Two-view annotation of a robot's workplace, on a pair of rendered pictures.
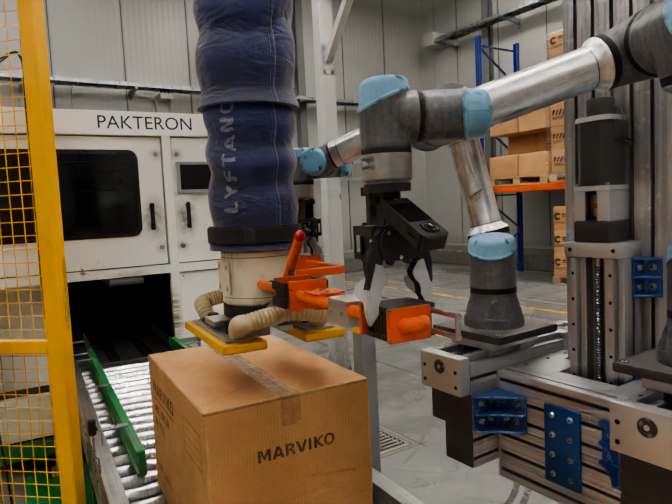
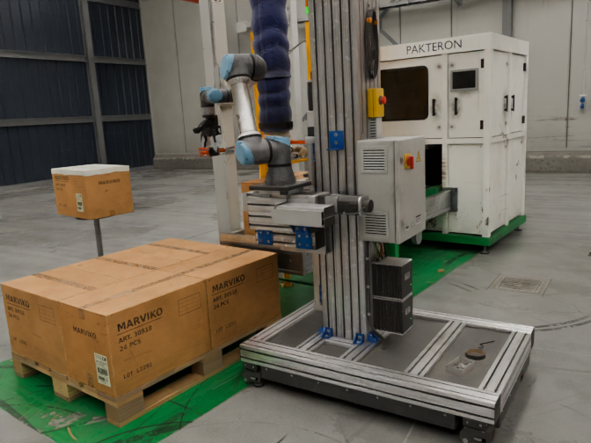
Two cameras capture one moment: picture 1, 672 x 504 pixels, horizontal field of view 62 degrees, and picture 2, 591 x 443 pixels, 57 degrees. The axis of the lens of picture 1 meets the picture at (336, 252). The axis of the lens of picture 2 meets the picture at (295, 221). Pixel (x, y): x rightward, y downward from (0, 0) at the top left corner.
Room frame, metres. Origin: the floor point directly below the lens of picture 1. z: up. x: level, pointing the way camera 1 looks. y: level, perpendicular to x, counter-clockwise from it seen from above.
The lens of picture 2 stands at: (0.03, -3.11, 1.36)
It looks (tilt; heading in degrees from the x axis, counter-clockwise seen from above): 11 degrees down; 67
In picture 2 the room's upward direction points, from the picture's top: 3 degrees counter-clockwise
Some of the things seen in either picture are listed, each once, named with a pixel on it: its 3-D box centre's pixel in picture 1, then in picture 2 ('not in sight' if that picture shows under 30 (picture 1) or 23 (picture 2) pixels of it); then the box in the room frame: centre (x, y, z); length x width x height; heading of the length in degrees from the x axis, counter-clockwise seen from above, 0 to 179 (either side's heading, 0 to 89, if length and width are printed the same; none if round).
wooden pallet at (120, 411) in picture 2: not in sight; (154, 343); (0.43, 0.02, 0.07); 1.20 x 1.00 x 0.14; 29
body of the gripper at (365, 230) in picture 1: (386, 223); (210, 126); (0.85, -0.08, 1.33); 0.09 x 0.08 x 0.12; 27
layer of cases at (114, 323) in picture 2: not in sight; (149, 300); (0.43, 0.02, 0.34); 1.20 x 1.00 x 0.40; 29
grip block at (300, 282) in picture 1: (300, 292); not in sight; (1.14, 0.08, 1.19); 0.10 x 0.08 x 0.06; 118
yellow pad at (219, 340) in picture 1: (222, 327); not in sight; (1.32, 0.28, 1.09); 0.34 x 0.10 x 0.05; 28
